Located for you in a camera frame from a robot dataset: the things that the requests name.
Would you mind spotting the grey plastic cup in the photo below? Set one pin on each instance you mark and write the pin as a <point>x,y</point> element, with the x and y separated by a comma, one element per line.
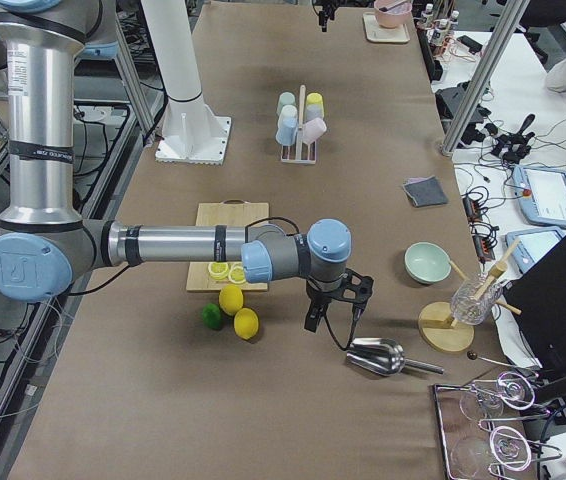
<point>313,111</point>

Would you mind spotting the wooden mug tree stand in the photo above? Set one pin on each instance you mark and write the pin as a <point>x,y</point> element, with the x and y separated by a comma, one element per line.
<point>436,323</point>

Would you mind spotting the black monitor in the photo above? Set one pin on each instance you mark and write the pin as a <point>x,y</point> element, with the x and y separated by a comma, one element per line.
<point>558,310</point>

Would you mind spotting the pink bowl of ice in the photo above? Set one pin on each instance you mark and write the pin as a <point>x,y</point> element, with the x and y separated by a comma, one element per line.
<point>392,14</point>

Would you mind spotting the light blue plastic cup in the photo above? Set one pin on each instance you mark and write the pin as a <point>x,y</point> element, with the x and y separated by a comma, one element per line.
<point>286,132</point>

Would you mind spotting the bamboo cutting board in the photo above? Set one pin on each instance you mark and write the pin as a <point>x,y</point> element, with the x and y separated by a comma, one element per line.
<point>232,214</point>

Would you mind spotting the wire glass rack tray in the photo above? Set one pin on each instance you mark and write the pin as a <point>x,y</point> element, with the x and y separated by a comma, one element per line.
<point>481,428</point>

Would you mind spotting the clear glass cup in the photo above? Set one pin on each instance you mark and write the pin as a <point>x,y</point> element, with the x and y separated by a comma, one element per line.
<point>471,310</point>

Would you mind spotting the mint green plastic cup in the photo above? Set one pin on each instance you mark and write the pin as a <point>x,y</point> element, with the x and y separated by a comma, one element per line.
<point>285,99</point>

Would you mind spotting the metal scoop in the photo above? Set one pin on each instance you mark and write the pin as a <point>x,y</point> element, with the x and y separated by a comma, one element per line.
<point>385,357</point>

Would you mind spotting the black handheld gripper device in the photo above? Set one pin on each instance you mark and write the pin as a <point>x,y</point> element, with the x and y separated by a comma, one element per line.
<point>513,147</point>

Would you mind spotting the yellow lemon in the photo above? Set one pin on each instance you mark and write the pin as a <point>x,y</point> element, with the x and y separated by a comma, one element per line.
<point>231,299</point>
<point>246,323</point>

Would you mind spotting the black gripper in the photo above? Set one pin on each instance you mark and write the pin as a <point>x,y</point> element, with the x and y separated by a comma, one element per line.
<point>319,296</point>
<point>324,10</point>

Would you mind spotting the white plastic cup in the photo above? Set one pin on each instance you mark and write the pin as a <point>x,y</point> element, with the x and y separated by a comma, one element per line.
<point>288,111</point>

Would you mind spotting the aluminium frame post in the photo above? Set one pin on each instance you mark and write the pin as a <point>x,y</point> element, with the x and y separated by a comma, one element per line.
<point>499,39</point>

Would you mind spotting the cream plastic tray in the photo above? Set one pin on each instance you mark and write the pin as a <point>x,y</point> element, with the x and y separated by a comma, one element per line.
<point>375,33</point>

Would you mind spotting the green lime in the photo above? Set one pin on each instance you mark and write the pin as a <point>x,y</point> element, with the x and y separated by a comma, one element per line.
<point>212,317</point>

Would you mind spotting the white wire cup rack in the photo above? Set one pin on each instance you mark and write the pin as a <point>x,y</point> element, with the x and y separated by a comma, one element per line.
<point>300,153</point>

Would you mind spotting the lemon slice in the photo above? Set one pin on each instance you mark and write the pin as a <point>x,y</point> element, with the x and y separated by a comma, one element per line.
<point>218,271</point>
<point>236,274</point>

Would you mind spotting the yellow plastic cup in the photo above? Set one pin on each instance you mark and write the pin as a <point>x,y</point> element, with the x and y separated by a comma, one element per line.
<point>314,100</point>

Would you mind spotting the pink folded cloth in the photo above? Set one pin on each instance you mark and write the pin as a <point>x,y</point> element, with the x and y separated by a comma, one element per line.
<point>412,180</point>

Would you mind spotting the mint green bowl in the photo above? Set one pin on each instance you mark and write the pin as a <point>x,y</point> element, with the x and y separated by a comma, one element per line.
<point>427,263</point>

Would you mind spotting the pink plastic cup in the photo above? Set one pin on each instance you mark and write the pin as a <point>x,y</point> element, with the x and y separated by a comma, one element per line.
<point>313,130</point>

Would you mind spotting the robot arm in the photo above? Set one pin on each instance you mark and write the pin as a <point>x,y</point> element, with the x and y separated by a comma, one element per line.
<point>46,244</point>

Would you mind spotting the blue teach pendant tablet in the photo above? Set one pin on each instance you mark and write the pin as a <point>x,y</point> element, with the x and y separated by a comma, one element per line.
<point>541,194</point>

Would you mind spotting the grey folded cloth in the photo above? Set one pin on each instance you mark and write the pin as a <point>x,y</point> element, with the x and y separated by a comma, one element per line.
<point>425,194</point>

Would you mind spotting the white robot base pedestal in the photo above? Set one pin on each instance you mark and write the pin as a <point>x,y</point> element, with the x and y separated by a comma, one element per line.
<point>190,131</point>

